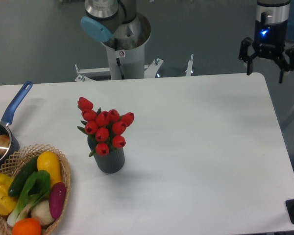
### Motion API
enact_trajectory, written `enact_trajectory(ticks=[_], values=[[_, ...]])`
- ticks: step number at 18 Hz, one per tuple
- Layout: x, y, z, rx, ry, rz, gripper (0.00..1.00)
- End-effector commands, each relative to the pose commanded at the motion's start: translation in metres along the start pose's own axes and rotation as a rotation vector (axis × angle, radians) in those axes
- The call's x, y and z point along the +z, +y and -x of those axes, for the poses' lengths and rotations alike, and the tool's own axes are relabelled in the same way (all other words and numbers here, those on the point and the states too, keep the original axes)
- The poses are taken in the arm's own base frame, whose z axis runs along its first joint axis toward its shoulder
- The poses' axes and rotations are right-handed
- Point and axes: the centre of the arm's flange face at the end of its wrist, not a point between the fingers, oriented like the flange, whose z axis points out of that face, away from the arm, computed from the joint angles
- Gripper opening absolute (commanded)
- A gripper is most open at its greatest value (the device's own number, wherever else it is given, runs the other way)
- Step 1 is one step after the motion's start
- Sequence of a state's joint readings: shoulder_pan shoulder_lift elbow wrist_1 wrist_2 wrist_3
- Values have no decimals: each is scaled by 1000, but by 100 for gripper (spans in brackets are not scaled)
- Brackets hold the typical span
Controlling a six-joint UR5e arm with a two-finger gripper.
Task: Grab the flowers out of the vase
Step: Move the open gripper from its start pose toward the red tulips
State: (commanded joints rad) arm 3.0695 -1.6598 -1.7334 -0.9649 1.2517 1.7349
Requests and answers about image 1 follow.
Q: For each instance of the yellow bell pepper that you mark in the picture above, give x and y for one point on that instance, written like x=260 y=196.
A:
x=7 y=203

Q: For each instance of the green bok choy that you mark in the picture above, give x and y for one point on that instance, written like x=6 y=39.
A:
x=36 y=187

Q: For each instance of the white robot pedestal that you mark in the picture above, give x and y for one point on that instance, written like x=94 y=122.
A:
x=125 y=51

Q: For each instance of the woven wicker basket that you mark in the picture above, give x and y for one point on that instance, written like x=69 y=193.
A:
x=18 y=159

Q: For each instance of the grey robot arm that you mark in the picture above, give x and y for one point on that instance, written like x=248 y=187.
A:
x=112 y=13

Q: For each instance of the white garlic bulb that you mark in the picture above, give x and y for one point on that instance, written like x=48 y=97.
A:
x=42 y=213

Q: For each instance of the purple eggplant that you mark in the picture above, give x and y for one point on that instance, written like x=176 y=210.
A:
x=56 y=199

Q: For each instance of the blue handled saucepan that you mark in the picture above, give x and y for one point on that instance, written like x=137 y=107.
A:
x=7 y=119

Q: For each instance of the orange fruit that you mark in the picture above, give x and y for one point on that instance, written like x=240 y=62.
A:
x=28 y=226

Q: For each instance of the grey ribbed vase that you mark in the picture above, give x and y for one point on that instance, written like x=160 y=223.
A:
x=112 y=162

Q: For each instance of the yellow squash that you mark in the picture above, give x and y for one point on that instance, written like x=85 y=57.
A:
x=49 y=162

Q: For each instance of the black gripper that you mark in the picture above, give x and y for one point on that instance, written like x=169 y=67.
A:
x=269 y=42

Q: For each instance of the green cucumber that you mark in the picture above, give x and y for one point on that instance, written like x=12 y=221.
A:
x=18 y=183

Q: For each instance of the red tulip bouquet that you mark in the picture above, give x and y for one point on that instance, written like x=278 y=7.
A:
x=104 y=129

